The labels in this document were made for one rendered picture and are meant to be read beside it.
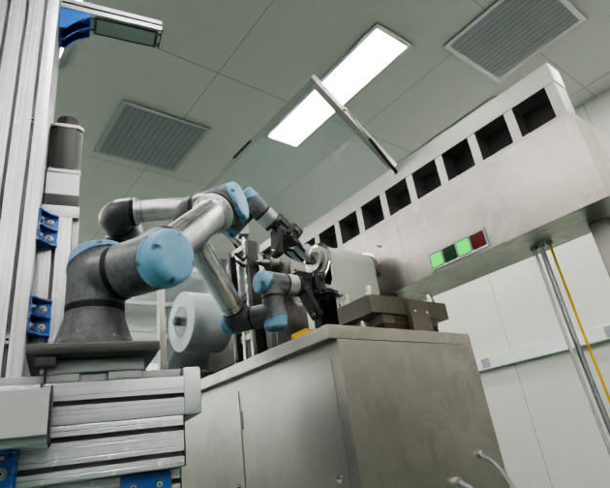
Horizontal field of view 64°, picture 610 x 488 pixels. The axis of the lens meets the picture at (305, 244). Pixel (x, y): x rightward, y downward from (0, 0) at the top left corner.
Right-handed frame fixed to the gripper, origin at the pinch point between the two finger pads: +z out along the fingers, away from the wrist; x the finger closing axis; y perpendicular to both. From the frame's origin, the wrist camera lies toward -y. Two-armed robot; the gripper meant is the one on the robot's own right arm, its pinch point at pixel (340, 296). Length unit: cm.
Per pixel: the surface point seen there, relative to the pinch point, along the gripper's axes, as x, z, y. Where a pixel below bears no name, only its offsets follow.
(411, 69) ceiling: 11, 111, 170
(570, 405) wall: 52, 263, -43
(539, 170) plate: -69, 30, 22
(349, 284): -0.2, 5.5, 5.4
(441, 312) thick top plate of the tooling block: -20.0, 29.6, -9.9
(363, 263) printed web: -0.2, 15.6, 15.0
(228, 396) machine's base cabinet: 33, -29, -28
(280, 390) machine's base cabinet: 2.3, -29.3, -31.7
